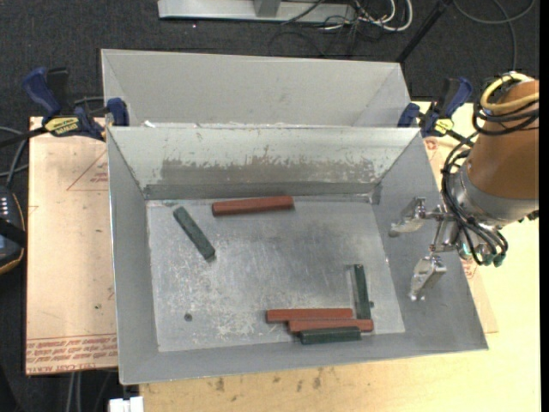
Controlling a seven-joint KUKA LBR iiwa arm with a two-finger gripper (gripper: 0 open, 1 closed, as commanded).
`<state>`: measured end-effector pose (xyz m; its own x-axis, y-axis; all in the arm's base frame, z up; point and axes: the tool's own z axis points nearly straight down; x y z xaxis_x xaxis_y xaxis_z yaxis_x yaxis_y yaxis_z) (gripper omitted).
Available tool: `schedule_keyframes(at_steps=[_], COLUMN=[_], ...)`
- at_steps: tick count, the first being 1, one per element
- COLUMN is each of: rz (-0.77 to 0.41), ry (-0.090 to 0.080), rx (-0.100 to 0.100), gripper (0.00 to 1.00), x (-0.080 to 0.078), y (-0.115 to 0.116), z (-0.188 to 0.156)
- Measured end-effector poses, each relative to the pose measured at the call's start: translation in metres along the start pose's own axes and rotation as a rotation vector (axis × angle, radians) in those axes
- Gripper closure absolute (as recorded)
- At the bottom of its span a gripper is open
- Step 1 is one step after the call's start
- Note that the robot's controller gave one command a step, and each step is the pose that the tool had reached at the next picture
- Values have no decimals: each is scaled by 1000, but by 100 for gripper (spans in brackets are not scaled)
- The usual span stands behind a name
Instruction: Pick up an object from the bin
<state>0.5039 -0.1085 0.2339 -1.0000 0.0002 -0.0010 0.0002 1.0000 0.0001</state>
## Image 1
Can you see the dark green flat block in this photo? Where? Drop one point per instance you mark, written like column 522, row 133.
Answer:
column 330, row 335
column 194, row 233
column 361, row 292

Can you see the red-brown flat block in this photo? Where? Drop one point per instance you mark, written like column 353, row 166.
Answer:
column 334, row 325
column 253, row 205
column 309, row 315

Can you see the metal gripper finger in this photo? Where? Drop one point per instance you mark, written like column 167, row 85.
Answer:
column 425, row 275
column 412, row 219

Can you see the grey metal bin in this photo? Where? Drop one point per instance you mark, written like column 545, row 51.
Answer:
column 266, row 256

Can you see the brown cardboard board red print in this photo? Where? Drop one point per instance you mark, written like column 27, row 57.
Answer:
column 68, row 238

